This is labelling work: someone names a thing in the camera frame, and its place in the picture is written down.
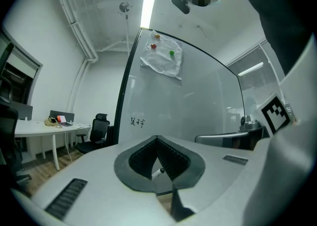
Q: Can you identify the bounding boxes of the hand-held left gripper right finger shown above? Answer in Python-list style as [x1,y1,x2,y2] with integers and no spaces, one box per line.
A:
[156,135,257,223]

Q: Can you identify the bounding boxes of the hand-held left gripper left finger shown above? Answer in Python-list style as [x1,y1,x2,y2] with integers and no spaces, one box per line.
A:
[31,135,177,226]

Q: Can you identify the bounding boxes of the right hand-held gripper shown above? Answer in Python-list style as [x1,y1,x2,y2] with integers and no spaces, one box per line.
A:
[195,34,317,226]

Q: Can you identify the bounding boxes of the white whiteboard marker black cap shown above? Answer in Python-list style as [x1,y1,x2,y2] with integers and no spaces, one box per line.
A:
[151,168,166,179]

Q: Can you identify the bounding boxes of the black mesh office chair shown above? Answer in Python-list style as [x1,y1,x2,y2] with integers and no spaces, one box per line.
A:
[75,113,111,155]

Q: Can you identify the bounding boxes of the open laptop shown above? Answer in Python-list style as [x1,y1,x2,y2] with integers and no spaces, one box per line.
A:
[56,115,74,127]

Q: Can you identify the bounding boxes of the grey desk partition screen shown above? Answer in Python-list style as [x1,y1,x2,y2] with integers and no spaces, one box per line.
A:
[49,110,75,122]
[9,103,34,121]

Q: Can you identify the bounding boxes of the beige bag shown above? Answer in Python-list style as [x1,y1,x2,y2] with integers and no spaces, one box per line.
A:
[44,116,62,129]

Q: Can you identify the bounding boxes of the white office desk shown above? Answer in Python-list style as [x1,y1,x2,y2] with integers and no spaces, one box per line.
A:
[14,120,93,171]

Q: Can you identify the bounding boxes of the grey window blinds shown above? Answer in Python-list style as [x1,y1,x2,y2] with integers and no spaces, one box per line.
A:
[226,41,286,92]

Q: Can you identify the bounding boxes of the crumpled white paper sheet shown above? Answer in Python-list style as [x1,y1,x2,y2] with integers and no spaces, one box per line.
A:
[140,30,184,81]

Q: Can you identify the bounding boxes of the dark framed window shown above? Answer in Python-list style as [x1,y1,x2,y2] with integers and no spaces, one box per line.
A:
[0,30,44,107]

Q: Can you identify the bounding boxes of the person's dark clothing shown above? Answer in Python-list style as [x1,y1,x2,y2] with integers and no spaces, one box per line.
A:
[229,0,317,76]

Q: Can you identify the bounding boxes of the white ceiling pipes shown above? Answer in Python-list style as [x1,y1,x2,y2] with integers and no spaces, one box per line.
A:
[53,0,99,62]

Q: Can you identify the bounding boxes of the round ceiling fixture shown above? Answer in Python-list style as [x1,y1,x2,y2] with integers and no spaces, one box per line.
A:
[119,1,131,14]

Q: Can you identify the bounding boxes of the white hanging cable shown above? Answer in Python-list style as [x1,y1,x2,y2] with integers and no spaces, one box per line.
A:
[63,130,73,163]

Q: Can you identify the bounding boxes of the glass whiteboard black frame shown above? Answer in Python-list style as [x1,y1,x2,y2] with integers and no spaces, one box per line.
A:
[114,27,246,144]

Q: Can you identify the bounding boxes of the black head-worn camera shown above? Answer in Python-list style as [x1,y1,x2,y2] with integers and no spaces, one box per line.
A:
[170,0,191,15]

